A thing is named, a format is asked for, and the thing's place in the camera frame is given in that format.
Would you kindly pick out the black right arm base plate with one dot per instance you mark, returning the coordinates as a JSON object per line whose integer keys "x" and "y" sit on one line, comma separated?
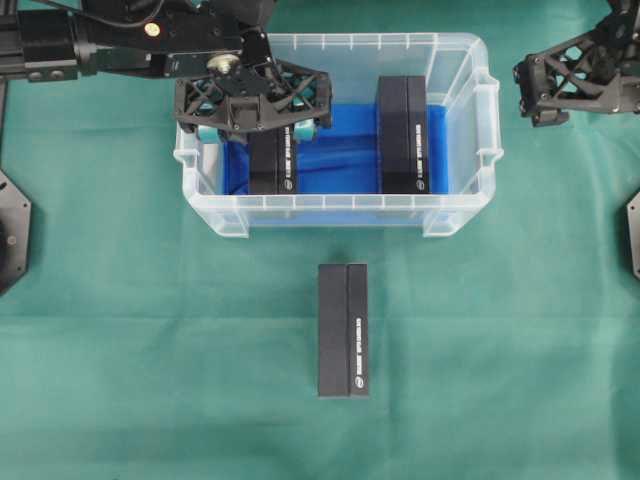
{"x": 633, "y": 220}

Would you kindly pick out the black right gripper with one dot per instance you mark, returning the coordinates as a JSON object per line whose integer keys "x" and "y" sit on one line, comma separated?
{"x": 597, "y": 71}

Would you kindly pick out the green table cloth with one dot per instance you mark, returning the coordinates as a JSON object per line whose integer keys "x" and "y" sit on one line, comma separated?
{"x": 141, "y": 345}

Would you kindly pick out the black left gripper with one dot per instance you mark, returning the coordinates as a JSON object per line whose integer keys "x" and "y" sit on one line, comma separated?
{"x": 253, "y": 92}

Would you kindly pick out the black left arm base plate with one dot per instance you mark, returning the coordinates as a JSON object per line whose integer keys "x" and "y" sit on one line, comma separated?
{"x": 15, "y": 231}

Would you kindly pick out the clear plastic storage case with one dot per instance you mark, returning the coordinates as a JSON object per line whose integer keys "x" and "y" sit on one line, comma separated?
{"x": 457, "y": 77}

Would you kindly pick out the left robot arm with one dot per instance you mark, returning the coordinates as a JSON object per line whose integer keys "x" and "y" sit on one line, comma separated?
{"x": 218, "y": 53}

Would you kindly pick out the black camera box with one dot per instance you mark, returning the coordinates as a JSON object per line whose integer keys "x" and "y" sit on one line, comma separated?
{"x": 273, "y": 162}
{"x": 402, "y": 135}
{"x": 343, "y": 343}

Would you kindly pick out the blue cloth liner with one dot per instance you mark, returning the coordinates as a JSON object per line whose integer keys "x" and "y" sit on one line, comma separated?
{"x": 343, "y": 159}

